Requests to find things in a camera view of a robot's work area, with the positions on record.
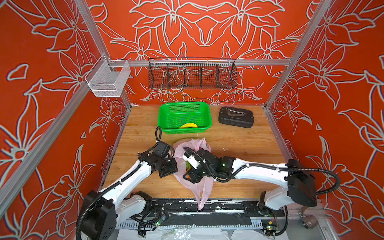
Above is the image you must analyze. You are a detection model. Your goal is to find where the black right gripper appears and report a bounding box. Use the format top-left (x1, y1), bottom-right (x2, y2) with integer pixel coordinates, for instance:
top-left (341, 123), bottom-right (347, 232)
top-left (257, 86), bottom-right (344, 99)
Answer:
top-left (178, 164), bottom-right (216, 186)

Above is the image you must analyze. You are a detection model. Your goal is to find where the pink plastic bag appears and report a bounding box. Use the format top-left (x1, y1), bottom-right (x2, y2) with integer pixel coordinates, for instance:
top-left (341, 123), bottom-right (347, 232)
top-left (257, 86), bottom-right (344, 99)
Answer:
top-left (173, 138), bottom-right (214, 211)

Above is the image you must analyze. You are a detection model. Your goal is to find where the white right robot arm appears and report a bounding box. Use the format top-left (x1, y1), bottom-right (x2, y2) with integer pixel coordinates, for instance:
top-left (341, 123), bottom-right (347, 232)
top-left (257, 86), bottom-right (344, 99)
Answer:
top-left (183, 147), bottom-right (317, 211)

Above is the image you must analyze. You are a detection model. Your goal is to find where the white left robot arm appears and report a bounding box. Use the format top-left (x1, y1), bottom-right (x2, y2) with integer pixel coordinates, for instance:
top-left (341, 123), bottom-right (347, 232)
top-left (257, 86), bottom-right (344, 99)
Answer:
top-left (76, 153), bottom-right (178, 240)

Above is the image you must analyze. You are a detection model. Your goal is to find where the yellow banana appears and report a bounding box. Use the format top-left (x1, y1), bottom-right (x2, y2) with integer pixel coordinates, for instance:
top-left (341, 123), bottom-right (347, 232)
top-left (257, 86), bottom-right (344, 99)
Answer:
top-left (180, 123), bottom-right (198, 129)

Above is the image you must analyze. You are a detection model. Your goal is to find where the green plastic basket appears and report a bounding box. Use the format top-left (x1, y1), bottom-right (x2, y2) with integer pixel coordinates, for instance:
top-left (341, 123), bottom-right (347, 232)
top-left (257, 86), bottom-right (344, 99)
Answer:
top-left (158, 102), bottom-right (212, 135)

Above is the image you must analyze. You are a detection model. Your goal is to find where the black plastic tool case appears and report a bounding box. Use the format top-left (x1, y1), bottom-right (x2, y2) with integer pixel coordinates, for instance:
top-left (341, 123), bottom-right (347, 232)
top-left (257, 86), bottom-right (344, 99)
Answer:
top-left (218, 107), bottom-right (254, 128)

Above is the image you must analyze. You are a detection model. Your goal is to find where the clear plastic wrap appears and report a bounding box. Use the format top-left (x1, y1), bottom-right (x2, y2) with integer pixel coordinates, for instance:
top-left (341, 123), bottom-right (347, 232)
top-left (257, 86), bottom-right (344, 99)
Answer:
top-left (157, 227), bottom-right (203, 240)

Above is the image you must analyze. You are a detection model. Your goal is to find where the metal pipe fitting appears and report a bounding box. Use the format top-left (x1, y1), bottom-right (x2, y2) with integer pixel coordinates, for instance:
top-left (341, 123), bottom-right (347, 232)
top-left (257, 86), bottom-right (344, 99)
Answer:
top-left (299, 212), bottom-right (319, 229)

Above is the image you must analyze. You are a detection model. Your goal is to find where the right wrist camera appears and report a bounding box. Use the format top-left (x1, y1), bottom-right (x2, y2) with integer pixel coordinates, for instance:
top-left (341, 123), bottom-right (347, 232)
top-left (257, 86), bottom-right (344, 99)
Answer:
top-left (183, 147), bottom-right (202, 170)

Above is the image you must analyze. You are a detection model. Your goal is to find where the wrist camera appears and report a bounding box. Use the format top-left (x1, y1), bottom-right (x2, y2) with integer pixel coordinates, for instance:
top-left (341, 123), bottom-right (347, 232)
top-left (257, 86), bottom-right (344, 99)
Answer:
top-left (183, 147), bottom-right (202, 170)
top-left (153, 141), bottom-right (175, 159)

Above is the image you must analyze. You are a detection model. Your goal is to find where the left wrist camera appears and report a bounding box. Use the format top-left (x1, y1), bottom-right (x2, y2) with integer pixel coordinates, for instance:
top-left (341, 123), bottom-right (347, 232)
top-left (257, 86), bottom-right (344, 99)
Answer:
top-left (153, 141), bottom-right (175, 159)

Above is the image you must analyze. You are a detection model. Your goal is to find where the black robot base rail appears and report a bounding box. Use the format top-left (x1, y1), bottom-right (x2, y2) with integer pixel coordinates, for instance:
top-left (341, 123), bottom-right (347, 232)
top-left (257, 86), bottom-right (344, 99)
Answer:
top-left (116, 197), bottom-right (286, 232)

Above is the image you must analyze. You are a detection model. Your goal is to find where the black wire wall basket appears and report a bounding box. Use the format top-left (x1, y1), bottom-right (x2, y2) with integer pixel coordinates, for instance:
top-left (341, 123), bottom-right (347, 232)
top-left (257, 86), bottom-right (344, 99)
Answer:
top-left (148, 57), bottom-right (238, 90)

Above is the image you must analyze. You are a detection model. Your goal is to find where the white wire wall basket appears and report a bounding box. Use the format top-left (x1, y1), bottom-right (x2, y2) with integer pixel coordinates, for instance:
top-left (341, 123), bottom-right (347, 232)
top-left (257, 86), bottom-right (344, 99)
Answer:
top-left (85, 55), bottom-right (131, 97)

